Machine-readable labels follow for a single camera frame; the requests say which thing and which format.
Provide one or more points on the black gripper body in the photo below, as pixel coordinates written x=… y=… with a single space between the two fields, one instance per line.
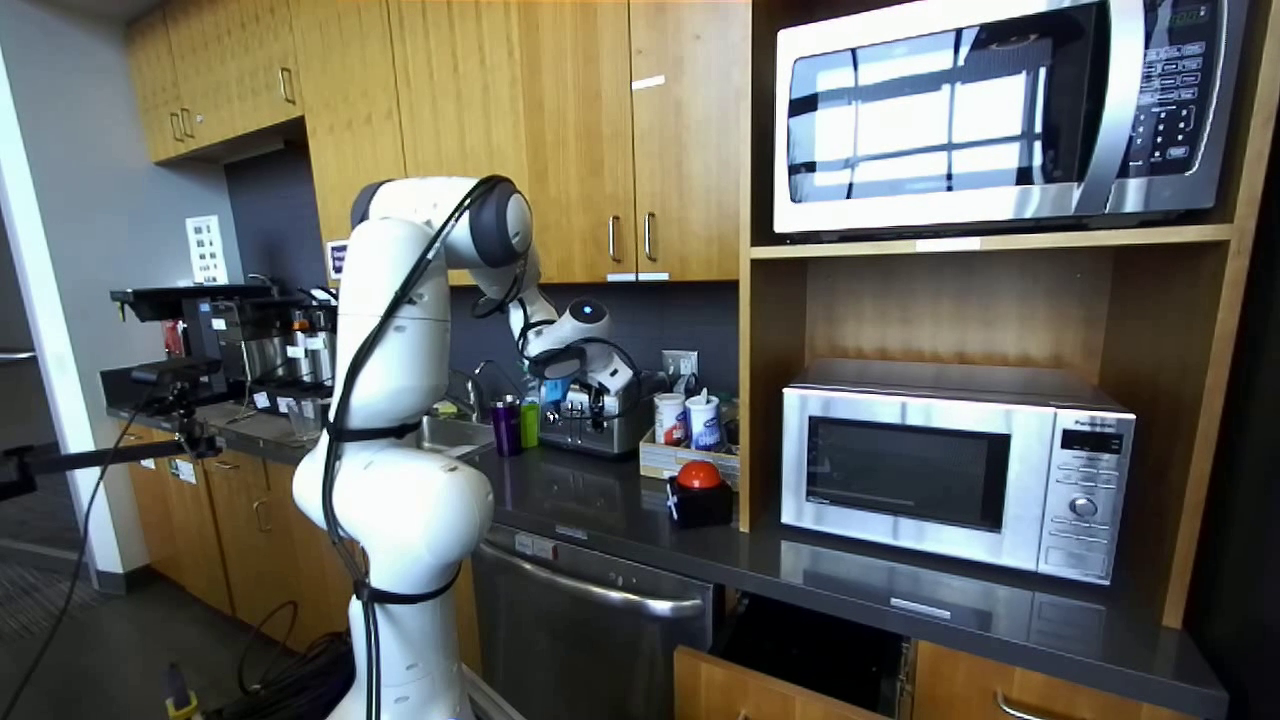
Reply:
x=587 y=404

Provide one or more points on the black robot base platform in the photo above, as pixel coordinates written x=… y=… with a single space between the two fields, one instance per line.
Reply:
x=287 y=686

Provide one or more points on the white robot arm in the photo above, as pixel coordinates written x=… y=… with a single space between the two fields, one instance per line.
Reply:
x=400 y=507

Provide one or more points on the green cup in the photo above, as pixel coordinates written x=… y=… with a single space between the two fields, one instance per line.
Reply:
x=528 y=425

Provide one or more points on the purple tumbler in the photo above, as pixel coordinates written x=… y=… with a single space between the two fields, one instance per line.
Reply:
x=505 y=428

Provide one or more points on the white container blue print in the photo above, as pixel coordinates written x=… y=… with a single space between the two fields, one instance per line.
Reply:
x=706 y=423

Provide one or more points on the steel sink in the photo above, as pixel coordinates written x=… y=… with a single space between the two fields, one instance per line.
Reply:
x=454 y=433

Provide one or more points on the red button black box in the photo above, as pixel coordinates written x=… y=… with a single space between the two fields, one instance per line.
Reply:
x=703 y=494

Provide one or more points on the steel dishwasher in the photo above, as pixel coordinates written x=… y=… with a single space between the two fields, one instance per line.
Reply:
x=575 y=654

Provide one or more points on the wooden upper cabinets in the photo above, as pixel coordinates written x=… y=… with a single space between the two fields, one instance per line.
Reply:
x=575 y=132

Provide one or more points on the wooden cabinets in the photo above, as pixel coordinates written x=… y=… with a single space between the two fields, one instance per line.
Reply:
x=243 y=534
x=575 y=132

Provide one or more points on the silver coffee brewer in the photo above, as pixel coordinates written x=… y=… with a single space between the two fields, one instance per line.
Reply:
x=310 y=353

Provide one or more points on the blue cabinet sign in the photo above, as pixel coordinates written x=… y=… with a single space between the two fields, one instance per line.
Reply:
x=339 y=258

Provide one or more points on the open wooden drawer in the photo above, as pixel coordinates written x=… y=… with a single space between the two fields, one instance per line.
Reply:
x=746 y=686

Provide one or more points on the white cabinet sticker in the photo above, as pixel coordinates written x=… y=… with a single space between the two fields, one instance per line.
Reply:
x=648 y=83

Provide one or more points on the small silver microwave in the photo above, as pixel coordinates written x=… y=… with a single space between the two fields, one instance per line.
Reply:
x=934 y=472

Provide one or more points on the wooden lower cabinets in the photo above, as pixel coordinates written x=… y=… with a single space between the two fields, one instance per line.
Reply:
x=243 y=534

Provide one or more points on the wooden shelf unit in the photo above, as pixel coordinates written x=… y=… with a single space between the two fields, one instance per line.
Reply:
x=961 y=313

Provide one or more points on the black coffee machine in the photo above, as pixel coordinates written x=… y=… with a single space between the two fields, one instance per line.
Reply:
x=202 y=303

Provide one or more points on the closed wooden drawer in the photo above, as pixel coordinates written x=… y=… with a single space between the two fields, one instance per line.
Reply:
x=961 y=683

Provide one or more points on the large silver microwave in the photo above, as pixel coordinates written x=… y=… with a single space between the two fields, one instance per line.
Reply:
x=986 y=112

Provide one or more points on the white wall outlet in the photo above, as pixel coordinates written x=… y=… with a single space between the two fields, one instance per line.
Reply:
x=683 y=364

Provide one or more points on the white wall panel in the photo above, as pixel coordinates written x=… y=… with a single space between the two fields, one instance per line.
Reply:
x=209 y=250

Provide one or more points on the black camera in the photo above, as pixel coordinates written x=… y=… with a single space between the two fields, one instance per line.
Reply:
x=161 y=386

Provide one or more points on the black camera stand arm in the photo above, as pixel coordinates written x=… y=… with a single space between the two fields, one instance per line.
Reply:
x=94 y=457

